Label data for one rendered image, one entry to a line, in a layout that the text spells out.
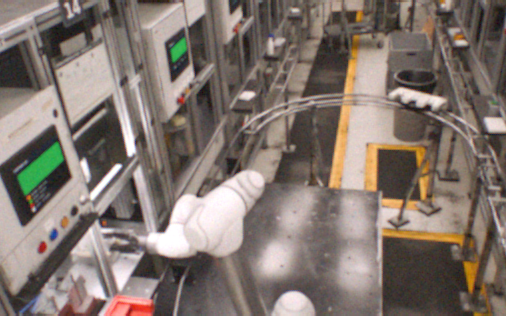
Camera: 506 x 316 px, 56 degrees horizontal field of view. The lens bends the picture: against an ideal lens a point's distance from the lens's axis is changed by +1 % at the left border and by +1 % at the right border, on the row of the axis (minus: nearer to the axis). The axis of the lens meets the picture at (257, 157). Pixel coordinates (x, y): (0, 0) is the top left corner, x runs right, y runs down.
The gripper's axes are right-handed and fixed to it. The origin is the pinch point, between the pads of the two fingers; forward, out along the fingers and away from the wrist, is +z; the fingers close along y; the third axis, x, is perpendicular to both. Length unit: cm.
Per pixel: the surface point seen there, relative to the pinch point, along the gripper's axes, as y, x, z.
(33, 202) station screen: 57, 47, -20
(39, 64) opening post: 89, 23, -18
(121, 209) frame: -2.1, -24.7, 6.8
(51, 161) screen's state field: 63, 35, -20
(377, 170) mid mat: -105, -223, -113
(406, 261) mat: -107, -113, -133
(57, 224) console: 42, 39, -17
